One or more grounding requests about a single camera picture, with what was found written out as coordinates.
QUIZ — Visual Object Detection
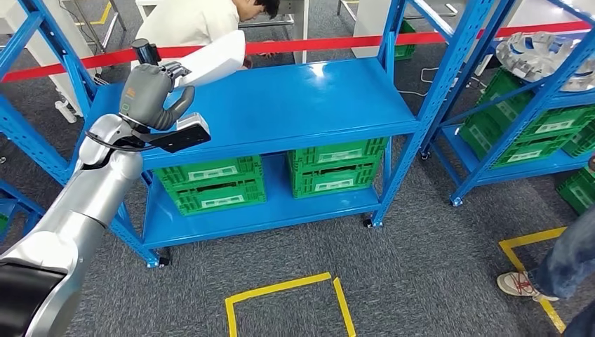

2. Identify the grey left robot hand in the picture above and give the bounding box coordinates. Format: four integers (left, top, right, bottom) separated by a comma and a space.
118, 60, 196, 133

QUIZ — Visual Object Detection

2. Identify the white curved plastic part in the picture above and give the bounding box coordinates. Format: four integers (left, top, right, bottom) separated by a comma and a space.
174, 29, 247, 89

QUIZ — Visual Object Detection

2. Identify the blue metal shelf rack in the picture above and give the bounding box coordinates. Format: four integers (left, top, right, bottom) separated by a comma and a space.
0, 178, 48, 245
408, 0, 595, 208
0, 0, 487, 270

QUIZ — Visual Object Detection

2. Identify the person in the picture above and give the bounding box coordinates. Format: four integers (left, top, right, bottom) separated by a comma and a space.
496, 217, 595, 337
133, 0, 281, 71

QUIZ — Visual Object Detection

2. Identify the green plastic crate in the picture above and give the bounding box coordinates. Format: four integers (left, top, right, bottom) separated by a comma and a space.
395, 19, 417, 61
286, 137, 389, 166
555, 166, 595, 216
166, 178, 267, 217
474, 68, 595, 143
289, 160, 383, 200
561, 132, 595, 159
457, 118, 580, 169
152, 154, 265, 188

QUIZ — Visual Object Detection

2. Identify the red barrier belt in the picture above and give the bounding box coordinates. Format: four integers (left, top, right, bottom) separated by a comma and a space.
0, 20, 595, 84

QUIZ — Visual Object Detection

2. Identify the silver wheel cover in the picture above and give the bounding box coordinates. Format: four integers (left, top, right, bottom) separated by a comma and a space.
495, 31, 595, 93

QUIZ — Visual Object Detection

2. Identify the black stanchion post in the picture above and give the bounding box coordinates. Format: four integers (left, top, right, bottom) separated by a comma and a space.
131, 38, 163, 67

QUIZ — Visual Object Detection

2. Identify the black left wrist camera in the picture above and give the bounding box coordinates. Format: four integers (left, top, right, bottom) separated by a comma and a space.
132, 112, 213, 154

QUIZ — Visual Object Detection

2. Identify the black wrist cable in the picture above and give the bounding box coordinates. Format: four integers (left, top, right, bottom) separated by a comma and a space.
85, 130, 156, 154

